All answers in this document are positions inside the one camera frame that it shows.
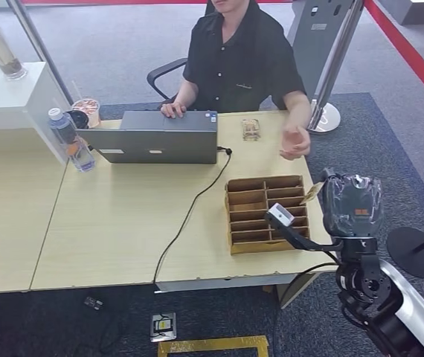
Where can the pale wrist camera on bracket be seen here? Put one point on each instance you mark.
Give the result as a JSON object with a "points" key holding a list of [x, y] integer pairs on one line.
{"points": [[281, 215]]}

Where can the person's left hand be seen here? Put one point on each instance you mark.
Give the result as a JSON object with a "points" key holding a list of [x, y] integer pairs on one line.
{"points": [[298, 143]]}

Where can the person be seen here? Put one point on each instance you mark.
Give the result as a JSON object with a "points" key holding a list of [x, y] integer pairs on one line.
{"points": [[240, 64]]}

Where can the person's right forearm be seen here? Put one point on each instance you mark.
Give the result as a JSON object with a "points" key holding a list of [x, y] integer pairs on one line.
{"points": [[188, 93]]}

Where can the metal floor socket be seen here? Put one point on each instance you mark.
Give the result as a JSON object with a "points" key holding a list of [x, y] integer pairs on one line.
{"points": [[163, 326]]}

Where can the grey kiosk stand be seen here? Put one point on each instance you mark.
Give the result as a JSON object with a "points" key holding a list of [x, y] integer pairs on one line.
{"points": [[314, 44]]}

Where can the clear plastic water bottle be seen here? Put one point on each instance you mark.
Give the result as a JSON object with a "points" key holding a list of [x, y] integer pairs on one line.
{"points": [[68, 138]]}

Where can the black office chair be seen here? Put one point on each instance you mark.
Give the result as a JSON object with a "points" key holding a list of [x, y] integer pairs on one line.
{"points": [[160, 74]]}

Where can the grey slanted metal bar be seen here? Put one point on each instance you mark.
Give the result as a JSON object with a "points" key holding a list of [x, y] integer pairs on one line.
{"points": [[39, 47]]}

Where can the cardboard divider box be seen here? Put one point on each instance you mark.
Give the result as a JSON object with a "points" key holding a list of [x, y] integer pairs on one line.
{"points": [[249, 217]]}

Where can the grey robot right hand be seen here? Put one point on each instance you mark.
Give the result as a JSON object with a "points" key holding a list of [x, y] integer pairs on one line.
{"points": [[351, 207]]}

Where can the small black floor object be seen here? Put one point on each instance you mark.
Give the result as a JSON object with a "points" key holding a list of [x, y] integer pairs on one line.
{"points": [[93, 303]]}

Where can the silver black robot right arm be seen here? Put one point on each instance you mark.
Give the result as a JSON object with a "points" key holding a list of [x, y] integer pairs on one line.
{"points": [[375, 290]]}

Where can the tall glass tea bottle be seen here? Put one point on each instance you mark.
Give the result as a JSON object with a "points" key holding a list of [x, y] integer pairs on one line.
{"points": [[0, 49]]}

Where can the person's left forearm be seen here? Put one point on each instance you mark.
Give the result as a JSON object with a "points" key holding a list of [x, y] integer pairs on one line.
{"points": [[299, 111]]}

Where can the white shelf box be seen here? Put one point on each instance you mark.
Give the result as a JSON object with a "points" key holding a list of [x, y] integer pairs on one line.
{"points": [[3, 88]]}

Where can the black cup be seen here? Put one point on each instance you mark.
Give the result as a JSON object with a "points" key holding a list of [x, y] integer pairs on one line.
{"points": [[79, 119]]}

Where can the black round base stand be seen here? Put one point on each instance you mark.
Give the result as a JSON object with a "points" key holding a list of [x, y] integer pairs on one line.
{"points": [[413, 253]]}

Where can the person's right hand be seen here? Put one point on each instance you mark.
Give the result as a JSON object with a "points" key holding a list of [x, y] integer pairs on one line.
{"points": [[174, 110]]}

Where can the grey laptop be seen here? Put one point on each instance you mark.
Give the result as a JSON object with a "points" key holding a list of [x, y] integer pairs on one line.
{"points": [[160, 143]]}

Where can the chrome pole with round base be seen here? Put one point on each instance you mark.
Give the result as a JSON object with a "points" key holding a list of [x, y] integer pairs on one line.
{"points": [[327, 118]]}

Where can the yellow floor tape frame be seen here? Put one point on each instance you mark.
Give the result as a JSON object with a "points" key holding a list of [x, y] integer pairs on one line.
{"points": [[212, 345]]}

